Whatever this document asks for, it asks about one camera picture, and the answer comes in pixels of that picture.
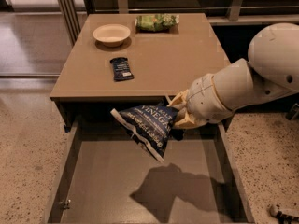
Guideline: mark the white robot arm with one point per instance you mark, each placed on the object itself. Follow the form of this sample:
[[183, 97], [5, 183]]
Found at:
[[270, 72]]

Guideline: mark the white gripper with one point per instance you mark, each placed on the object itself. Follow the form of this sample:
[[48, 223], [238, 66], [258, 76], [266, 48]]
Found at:
[[201, 99]]

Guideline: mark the small dark blue snack packet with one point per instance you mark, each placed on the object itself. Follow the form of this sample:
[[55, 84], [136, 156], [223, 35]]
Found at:
[[121, 69]]

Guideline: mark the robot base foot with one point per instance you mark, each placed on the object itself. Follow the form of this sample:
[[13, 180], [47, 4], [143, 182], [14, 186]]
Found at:
[[284, 215]]

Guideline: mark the open grey top drawer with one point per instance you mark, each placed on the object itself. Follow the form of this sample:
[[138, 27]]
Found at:
[[106, 178]]

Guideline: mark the blue kettle chip bag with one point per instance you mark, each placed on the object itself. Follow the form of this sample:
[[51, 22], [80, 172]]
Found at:
[[148, 125]]

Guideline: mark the white paper bowl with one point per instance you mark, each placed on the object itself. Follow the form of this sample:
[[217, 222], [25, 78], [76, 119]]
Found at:
[[111, 35]]

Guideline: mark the green chip bag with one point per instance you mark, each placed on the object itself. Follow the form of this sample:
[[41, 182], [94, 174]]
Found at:
[[156, 22]]

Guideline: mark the metal window frame rail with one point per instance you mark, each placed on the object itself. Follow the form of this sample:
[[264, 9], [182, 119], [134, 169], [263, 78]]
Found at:
[[219, 11]]

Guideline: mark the tan counter cabinet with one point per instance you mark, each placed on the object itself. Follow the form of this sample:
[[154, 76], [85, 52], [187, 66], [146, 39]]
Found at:
[[162, 64]]

